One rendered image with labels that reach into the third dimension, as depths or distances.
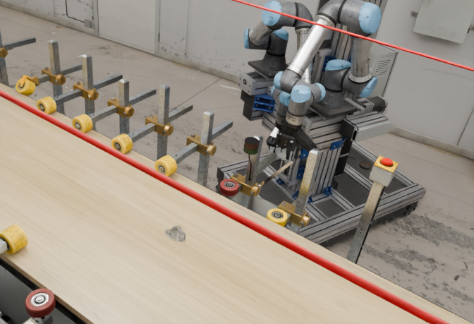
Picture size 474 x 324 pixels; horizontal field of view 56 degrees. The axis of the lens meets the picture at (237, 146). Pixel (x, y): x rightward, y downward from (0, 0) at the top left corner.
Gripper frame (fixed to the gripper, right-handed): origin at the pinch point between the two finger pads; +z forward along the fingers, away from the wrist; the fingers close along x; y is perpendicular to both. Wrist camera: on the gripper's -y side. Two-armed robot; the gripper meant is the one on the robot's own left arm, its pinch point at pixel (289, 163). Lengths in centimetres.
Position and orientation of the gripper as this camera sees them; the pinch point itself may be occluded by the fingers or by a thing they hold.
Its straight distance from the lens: 194.4
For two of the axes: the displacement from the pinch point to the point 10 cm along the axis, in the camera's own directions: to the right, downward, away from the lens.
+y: -8.3, -3.8, 4.0
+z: -1.3, 8.4, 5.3
